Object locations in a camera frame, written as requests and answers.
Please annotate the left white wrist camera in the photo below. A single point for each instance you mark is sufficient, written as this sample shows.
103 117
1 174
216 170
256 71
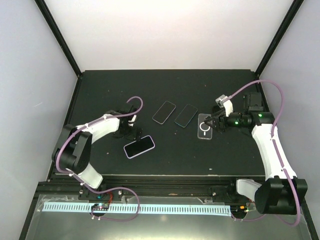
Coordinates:
132 121

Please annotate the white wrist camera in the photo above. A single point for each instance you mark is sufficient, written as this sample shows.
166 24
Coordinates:
225 103
132 121

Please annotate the white slotted cable duct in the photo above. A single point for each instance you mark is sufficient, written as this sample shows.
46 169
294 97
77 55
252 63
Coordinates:
149 209

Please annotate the left small circuit board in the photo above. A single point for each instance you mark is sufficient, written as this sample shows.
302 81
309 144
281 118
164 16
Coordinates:
100 207

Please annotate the right frame post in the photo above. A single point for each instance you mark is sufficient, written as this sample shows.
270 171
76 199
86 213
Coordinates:
283 27

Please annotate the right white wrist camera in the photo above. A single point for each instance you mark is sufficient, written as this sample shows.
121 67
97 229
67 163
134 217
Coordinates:
225 103

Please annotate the silver bare phone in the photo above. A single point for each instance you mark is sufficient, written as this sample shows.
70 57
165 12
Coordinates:
164 112

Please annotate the small circuit board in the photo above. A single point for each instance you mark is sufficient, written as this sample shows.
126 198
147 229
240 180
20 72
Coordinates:
100 207
239 209

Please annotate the left frame post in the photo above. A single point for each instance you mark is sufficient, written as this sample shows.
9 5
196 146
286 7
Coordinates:
46 13

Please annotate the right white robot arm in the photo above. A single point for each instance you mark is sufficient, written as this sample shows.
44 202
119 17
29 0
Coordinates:
282 191

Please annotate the frame post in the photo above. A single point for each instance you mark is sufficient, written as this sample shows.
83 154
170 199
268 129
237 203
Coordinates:
283 27
46 13

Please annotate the right small circuit board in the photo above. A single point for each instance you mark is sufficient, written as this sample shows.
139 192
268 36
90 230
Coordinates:
239 209

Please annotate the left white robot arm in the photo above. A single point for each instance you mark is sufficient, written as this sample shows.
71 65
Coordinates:
72 151

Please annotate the clear phone case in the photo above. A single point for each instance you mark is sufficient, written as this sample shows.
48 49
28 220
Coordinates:
204 131

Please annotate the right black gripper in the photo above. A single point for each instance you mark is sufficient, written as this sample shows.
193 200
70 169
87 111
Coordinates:
219 124

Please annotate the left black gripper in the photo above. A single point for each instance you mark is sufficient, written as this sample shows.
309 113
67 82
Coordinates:
133 136

